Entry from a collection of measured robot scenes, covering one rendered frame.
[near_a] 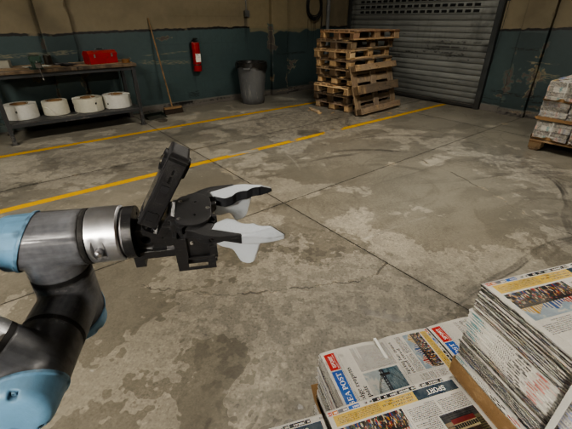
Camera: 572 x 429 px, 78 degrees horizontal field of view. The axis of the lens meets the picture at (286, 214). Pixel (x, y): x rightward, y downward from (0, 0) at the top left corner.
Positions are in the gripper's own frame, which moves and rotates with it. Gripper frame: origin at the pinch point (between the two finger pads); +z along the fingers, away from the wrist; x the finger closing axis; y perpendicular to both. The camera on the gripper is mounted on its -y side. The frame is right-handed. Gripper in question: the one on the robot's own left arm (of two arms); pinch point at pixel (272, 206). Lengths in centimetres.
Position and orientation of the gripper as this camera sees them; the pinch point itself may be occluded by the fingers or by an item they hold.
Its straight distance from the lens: 50.3
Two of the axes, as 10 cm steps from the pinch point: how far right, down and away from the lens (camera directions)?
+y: -0.3, 8.0, 6.0
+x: 1.9, 5.9, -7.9
